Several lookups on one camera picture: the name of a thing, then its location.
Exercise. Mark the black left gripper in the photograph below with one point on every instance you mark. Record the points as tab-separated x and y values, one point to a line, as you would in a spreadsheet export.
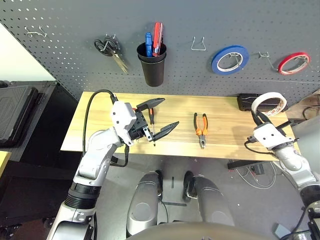
140	127

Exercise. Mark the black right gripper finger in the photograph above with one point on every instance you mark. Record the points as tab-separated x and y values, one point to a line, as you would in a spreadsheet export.
283	126
260	117

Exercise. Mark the orange black screwdriver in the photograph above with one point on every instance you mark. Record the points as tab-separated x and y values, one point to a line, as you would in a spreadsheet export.
151	113

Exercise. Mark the white masking tape roll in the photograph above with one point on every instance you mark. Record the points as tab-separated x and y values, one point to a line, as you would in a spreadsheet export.
256	102

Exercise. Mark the orange black pliers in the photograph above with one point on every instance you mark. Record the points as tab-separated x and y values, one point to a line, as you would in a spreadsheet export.
198	127

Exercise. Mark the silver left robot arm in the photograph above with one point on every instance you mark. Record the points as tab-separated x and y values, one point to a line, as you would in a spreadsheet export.
95	155

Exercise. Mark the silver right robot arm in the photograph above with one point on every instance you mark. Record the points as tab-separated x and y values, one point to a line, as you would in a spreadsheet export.
297	165

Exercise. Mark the grey perforated pegboard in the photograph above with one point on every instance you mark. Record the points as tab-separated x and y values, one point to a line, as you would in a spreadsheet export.
75	62

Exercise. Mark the black plastic tool case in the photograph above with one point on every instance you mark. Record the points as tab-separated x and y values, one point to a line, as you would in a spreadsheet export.
243	102

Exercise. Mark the black plastic cup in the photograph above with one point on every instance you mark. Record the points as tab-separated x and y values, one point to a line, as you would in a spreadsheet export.
153	70

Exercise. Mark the black power adapter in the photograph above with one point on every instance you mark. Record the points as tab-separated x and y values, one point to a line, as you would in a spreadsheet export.
258	169

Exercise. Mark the red tape roll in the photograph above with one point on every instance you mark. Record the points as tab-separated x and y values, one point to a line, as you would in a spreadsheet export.
282	66

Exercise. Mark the black left robot foot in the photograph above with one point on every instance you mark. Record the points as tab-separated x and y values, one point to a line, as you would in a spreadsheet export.
159	182

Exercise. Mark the black robot foot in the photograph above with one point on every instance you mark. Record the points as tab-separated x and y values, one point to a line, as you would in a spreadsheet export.
188	185
159	182

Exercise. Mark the blue tape roll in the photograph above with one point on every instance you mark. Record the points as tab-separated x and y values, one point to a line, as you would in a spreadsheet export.
217	58

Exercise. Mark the black right robot foot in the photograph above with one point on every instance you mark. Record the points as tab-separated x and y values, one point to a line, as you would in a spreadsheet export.
188	185

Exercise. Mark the grey left robot leg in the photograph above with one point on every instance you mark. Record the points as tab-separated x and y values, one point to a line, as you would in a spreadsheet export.
142	205

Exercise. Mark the grey robot leg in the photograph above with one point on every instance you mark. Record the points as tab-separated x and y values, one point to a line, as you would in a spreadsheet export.
142	205
212	202

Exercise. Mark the grey right robot leg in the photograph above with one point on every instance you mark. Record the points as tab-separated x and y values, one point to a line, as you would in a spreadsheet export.
212	202

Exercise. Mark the grey floor box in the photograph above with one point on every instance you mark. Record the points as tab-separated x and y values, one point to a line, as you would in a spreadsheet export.
281	230

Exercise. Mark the grey robot torso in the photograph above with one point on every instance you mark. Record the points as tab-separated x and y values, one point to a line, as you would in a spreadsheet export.
187	232

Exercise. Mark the large black equipment case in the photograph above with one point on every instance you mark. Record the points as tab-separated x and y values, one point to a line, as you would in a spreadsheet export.
17	112

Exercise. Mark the yellow table corner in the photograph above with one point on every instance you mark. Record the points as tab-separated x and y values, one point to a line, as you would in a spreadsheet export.
3	160

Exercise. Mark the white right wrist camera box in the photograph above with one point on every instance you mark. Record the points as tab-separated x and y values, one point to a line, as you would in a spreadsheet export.
268	136

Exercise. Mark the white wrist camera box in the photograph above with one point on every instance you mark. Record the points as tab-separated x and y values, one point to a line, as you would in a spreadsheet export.
122	120
268	136

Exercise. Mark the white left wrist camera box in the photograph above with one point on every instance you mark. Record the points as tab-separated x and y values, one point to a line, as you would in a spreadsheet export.
122	120

